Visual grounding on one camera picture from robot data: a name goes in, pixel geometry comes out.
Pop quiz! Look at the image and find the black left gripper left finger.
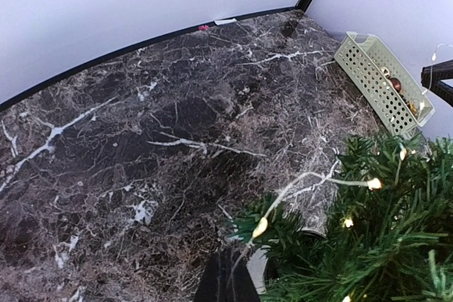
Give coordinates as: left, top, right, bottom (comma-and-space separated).
194, 249, 230, 302

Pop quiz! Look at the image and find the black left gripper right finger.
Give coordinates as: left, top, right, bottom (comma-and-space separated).
226, 252, 260, 302

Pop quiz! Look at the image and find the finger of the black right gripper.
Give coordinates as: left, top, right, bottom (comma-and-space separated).
420, 59, 453, 87
430, 80, 453, 107

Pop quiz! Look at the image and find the fairy light string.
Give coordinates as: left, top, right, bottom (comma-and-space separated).
229, 42, 453, 302

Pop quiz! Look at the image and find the small green christmas tree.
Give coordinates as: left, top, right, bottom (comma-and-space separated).
234, 136, 452, 301

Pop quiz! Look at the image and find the beige perforated plastic basket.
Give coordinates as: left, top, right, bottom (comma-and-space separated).
334, 31, 435, 139

